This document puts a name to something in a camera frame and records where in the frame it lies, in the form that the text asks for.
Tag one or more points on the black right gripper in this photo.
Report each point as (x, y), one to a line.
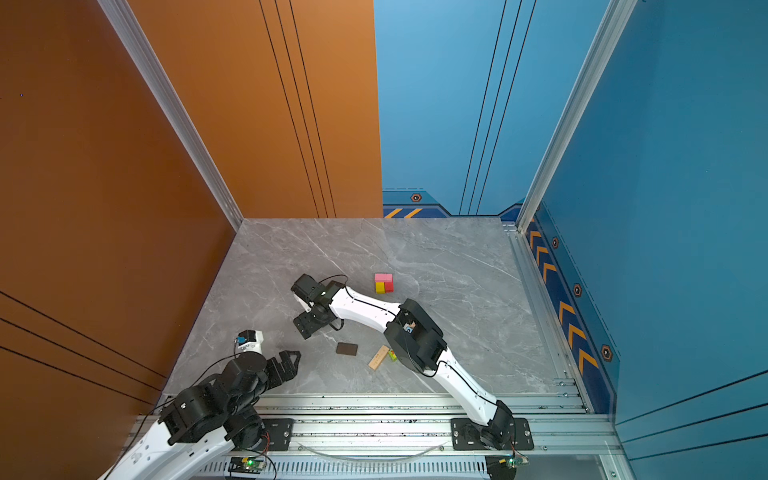
(304, 326)

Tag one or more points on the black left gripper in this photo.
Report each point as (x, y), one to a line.
(279, 376)

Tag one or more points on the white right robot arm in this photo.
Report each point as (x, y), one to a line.
(417, 342)

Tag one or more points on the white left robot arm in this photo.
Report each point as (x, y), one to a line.
(209, 419)

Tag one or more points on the dark brown wood block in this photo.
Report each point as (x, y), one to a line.
(346, 349)

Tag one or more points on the engraved long wood block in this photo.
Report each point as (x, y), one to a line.
(379, 357)

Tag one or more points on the left green circuit board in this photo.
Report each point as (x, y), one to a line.
(246, 465)

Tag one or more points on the green circuit board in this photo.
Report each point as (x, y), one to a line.
(504, 467)
(246, 465)

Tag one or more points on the right green circuit board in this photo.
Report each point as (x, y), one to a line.
(504, 467)

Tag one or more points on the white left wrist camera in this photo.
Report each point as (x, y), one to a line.
(249, 341)

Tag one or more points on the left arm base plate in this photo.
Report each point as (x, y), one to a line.
(275, 435)

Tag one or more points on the aluminium front rail frame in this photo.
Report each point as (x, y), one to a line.
(408, 436)

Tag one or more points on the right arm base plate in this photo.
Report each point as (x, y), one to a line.
(466, 436)

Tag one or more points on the aluminium left corner post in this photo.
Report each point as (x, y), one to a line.
(133, 38)

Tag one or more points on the aluminium corner post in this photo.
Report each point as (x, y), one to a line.
(133, 38)
(608, 34)

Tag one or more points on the aluminium right corner post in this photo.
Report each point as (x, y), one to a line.
(608, 34)

